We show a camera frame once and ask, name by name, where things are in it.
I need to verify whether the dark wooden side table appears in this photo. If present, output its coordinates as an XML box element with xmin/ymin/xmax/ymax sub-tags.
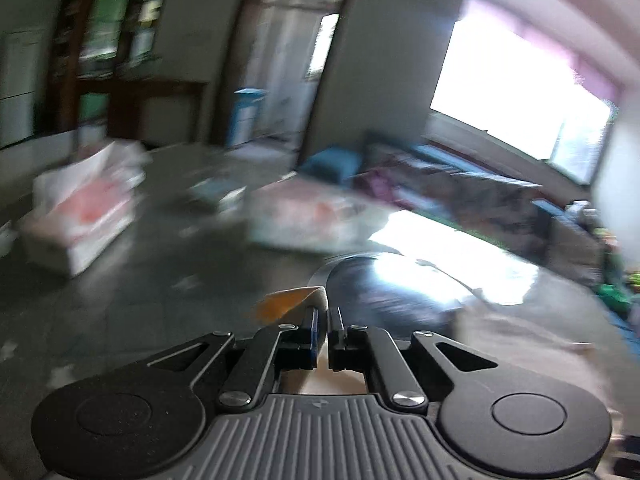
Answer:
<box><xmin>107</xmin><ymin>79</ymin><xmax>209</xmax><ymax>150</ymax></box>

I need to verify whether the cream long-sleeved shirt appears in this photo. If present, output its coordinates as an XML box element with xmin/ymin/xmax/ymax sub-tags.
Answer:
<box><xmin>247</xmin><ymin>285</ymin><xmax>621</xmax><ymax>411</ymax></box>

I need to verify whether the blue corner sofa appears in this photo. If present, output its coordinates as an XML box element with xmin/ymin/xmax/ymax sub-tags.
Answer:
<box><xmin>297</xmin><ymin>130</ymin><xmax>640</xmax><ymax>331</ymax></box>

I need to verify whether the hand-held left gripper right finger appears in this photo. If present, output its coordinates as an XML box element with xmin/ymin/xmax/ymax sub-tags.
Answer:
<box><xmin>327</xmin><ymin>306</ymin><xmax>496</xmax><ymax>411</ymax></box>

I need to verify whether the blue cabinet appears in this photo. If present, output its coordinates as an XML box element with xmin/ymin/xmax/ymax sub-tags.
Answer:
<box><xmin>225</xmin><ymin>87</ymin><xmax>268</xmax><ymax>148</ymax></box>

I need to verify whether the white fridge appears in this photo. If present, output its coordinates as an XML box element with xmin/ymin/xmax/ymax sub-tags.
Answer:
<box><xmin>0</xmin><ymin>27</ymin><xmax>46</xmax><ymax>148</ymax></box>

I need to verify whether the white plastic bag red print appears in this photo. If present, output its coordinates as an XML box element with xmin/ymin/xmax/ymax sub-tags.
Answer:
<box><xmin>20</xmin><ymin>137</ymin><xmax>151</xmax><ymax>278</ymax></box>
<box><xmin>245</xmin><ymin>182</ymin><xmax>396</xmax><ymax>253</ymax></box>

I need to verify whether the wooden display cabinet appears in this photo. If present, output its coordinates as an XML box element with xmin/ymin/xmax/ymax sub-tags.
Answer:
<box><xmin>47</xmin><ymin>0</ymin><xmax>173</xmax><ymax>86</ymax></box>

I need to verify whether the window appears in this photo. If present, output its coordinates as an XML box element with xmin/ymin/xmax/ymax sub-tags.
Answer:
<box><xmin>430</xmin><ymin>0</ymin><xmax>626</xmax><ymax>186</ymax></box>

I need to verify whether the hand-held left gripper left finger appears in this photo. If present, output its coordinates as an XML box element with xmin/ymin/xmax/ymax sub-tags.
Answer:
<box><xmin>147</xmin><ymin>305</ymin><xmax>321</xmax><ymax>409</ymax></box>

